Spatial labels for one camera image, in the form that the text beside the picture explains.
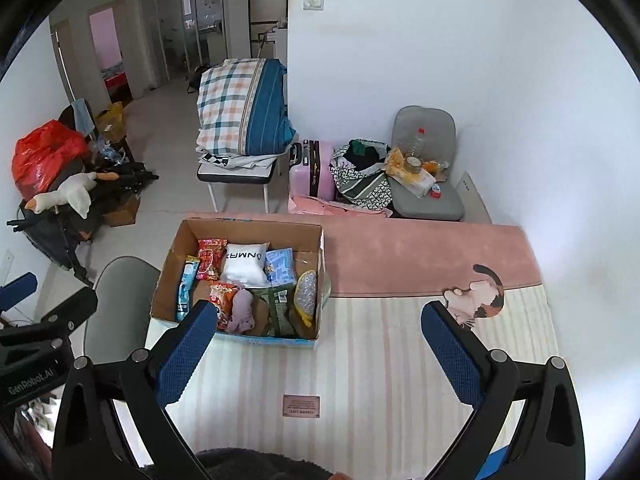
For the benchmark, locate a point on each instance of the orange snack packet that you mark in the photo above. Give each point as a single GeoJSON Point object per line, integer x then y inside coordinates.
{"type": "Point", "coordinates": [224, 305]}

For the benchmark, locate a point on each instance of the light blue cloth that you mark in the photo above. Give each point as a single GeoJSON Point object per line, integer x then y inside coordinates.
{"type": "Point", "coordinates": [82, 116]}

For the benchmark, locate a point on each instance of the black stroller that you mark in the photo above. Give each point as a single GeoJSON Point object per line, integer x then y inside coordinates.
{"type": "Point", "coordinates": [50, 240]}

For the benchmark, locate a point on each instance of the light blue packet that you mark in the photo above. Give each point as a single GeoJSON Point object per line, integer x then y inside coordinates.
{"type": "Point", "coordinates": [280, 265]}

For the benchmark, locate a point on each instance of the white patterned cloth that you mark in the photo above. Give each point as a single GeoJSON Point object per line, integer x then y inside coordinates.
{"type": "Point", "coordinates": [240, 161]}

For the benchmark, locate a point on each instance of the grey round chair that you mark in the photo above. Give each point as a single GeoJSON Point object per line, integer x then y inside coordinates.
{"type": "Point", "coordinates": [120, 300]}

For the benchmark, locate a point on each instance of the white leaning panel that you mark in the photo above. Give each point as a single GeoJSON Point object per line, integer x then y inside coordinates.
{"type": "Point", "coordinates": [475, 200]}

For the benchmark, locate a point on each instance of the white soft packet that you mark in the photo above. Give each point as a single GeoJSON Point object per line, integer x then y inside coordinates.
{"type": "Point", "coordinates": [244, 265]}

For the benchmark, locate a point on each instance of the clear plastic bottle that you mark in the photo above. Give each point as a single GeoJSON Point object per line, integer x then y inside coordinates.
{"type": "Point", "coordinates": [418, 142]}

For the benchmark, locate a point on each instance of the pink suitcase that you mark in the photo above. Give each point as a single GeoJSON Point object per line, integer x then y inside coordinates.
{"type": "Point", "coordinates": [320, 172]}

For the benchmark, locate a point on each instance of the plaid folded quilt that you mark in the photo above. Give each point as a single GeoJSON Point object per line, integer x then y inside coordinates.
{"type": "Point", "coordinates": [240, 105]}

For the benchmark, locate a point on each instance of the glass sliding door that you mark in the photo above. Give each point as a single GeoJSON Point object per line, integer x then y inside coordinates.
{"type": "Point", "coordinates": [175, 30]}

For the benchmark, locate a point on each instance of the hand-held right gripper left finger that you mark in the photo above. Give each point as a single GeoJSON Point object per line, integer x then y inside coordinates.
{"type": "Point", "coordinates": [187, 355]}

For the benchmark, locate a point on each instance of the white chair with black seat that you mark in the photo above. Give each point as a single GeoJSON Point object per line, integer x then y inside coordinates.
{"type": "Point", "coordinates": [235, 177]}

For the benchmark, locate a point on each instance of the black and white patterned bag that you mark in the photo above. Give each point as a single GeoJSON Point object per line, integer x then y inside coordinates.
{"type": "Point", "coordinates": [360, 182]}

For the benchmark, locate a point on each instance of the red snack packet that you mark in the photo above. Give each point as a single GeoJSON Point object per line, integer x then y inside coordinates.
{"type": "Point", "coordinates": [211, 260]}

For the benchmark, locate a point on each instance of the grey cushioned chair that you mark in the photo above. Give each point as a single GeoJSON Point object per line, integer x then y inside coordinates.
{"type": "Point", "coordinates": [430, 120]}

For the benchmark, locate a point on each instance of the white wall switch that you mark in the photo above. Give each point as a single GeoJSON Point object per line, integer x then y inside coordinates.
{"type": "Point", "coordinates": [313, 1]}

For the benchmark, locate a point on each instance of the cream packet with yellow bag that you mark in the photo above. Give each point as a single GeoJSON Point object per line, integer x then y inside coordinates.
{"type": "Point", "coordinates": [415, 180]}

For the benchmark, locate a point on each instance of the small red box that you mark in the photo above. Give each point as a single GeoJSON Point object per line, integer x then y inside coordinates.
{"type": "Point", "coordinates": [436, 191]}

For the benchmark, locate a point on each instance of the red plastic bag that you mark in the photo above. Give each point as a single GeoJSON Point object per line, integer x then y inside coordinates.
{"type": "Point", "coordinates": [45, 155]}

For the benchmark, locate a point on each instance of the white goose plush toy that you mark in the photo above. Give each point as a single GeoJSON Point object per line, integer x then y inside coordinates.
{"type": "Point", "coordinates": [72, 195]}

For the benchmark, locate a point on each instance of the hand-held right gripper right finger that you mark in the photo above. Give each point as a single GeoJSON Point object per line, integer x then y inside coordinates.
{"type": "Point", "coordinates": [452, 355]}

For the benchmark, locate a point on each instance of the purple plush toy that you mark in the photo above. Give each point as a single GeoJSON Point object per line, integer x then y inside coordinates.
{"type": "Point", "coordinates": [242, 310]}

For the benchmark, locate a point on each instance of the pink cloth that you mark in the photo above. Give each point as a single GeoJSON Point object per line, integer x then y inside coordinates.
{"type": "Point", "coordinates": [325, 207]}

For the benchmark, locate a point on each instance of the clear bubble bag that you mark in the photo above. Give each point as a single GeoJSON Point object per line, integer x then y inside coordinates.
{"type": "Point", "coordinates": [306, 297]}

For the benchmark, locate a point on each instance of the small brown cardboard box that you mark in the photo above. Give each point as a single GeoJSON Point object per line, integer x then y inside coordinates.
{"type": "Point", "coordinates": [122, 212]}

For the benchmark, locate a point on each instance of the green snack packet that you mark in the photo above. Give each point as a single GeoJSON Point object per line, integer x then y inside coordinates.
{"type": "Point", "coordinates": [277, 310]}

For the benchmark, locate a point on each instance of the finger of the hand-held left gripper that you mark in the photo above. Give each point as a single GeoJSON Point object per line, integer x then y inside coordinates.
{"type": "Point", "coordinates": [72, 307]}
{"type": "Point", "coordinates": [17, 290]}

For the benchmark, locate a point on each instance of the blue tube packet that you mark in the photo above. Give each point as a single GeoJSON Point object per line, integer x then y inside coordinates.
{"type": "Point", "coordinates": [186, 287]}

